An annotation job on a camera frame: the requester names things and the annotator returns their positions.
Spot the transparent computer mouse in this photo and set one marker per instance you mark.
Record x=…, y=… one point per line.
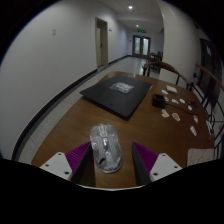
x=106, y=148

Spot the black mouse pad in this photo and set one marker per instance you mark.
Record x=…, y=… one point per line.
x=113, y=96

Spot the small black box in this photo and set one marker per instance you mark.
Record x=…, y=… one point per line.
x=158, y=100

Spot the small red-white sticker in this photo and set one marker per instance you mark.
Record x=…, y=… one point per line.
x=195, y=118

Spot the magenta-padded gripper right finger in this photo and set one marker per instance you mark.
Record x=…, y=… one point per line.
x=146, y=156

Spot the white printed card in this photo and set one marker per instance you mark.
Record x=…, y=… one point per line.
x=209, y=128

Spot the dark window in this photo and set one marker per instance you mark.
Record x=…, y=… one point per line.
x=209, y=63

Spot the curved-back wooden chair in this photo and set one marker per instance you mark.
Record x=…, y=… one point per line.
x=166, y=65

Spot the round ceiling light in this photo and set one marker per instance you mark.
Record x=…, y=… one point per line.
x=137, y=25
x=130, y=7

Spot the small beige sticker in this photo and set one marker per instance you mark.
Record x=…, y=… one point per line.
x=164, y=113

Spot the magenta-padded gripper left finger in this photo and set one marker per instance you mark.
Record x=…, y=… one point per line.
x=77, y=156

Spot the brown side doorway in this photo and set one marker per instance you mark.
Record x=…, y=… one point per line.
x=101, y=43

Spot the white paper sheet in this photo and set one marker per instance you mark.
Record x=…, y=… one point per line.
x=200, y=156

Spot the glass double door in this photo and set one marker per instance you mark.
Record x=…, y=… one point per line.
x=141, y=46

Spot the green exit sign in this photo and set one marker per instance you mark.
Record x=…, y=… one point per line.
x=142, y=31

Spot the small orange-white sticker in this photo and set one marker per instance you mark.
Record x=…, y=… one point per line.
x=175, y=116

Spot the white rectangular card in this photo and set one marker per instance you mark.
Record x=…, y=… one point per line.
x=172, y=88

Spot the dark wooden chair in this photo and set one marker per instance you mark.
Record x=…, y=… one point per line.
x=154, y=58

